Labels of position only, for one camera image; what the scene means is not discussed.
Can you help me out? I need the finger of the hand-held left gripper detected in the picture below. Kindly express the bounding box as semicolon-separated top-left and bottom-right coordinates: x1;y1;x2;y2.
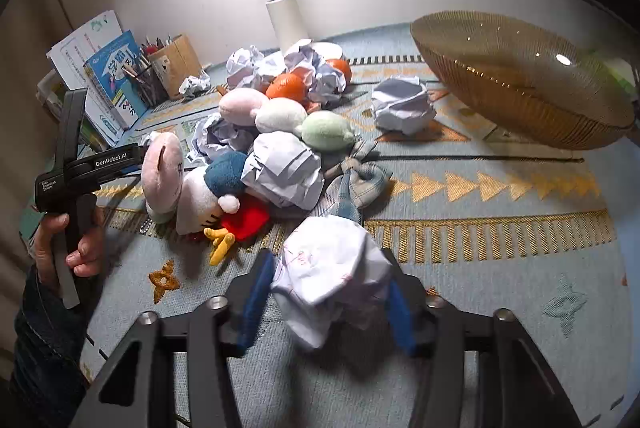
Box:
126;145;151;169

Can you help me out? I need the plaid fabric bow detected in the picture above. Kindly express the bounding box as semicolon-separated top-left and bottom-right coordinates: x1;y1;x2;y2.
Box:
312;140;394;225

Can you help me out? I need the pink pig plush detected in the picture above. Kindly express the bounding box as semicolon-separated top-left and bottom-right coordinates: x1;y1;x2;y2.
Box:
140;131;187;225

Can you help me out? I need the white paper ball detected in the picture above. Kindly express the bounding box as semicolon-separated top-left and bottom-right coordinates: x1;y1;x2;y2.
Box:
226;46;286;91
241;131;326;210
178;70;212;98
284;38;326;71
307;62;348;106
371;76;437;136
272;215;393;351
187;113;256;166

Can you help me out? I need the bunch of pencils and pens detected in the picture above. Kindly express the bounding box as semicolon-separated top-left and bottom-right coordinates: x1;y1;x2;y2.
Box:
120;50;153;78

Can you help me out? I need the golden ribbed bowl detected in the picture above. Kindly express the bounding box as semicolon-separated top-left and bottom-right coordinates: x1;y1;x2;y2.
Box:
410;10;636;151

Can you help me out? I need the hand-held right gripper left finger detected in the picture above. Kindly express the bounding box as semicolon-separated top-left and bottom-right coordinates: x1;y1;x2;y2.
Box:
82;250;277;428

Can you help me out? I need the orange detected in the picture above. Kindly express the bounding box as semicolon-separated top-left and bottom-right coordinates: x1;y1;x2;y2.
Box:
322;58;353;86
265;72;307;103

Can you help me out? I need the white duck plush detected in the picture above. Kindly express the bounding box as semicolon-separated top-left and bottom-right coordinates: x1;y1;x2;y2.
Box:
175;151;273;266

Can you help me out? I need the blue patterned woven mat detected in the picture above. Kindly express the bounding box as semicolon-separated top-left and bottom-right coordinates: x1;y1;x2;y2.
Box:
80;22;631;428

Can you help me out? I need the pink white green dango plush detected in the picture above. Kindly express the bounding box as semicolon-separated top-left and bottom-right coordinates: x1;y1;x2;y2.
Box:
218;88;357;153

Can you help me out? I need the blue workbook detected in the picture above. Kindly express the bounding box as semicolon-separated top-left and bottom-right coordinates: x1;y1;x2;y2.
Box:
82;30;151;131

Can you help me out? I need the black mesh pen holder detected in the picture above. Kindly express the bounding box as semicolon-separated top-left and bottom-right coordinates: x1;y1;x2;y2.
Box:
121;62;168;109

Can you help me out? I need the bunch of red black pens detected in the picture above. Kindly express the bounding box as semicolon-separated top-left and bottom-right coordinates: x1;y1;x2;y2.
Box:
140;35;176;53

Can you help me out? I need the person's left hand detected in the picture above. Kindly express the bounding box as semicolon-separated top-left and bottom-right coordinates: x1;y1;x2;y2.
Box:
29;208;106;279

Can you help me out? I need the bamboo pen holder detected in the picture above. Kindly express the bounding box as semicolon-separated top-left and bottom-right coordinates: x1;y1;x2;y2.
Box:
147;34;203;101

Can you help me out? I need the person's left forearm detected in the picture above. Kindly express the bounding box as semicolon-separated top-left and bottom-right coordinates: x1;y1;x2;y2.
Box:
10;258;101;414

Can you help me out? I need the stack of teal books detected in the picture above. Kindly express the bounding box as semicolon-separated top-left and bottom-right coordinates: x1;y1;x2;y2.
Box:
20;202;48;249

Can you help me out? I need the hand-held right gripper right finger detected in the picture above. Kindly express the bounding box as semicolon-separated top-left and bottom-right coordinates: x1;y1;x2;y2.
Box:
382;248;583;428

